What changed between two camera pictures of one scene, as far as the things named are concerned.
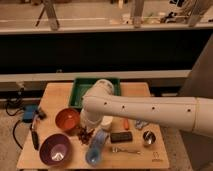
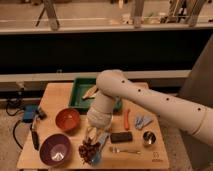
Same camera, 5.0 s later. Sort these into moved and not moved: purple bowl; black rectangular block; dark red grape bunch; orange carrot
Moved: dark red grape bunch
Not moved: purple bowl; orange carrot; black rectangular block
